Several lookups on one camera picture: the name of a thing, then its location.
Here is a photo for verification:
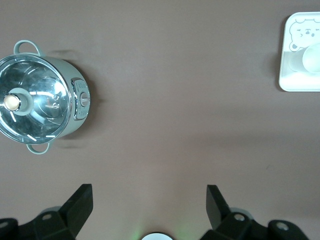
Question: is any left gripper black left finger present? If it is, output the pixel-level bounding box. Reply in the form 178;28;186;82
33;184;94;240

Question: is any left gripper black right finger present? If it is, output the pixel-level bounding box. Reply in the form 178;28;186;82
199;184;272;240

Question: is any white IKEA cup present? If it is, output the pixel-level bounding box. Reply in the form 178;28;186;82
289;42;320;74

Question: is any white bear print tray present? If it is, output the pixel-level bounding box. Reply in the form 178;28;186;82
278;11;320;92

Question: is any glass pot lid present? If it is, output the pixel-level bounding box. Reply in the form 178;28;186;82
0;53;73;145

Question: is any green electric cooking pot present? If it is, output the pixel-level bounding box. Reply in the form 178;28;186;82
0;39;90;155

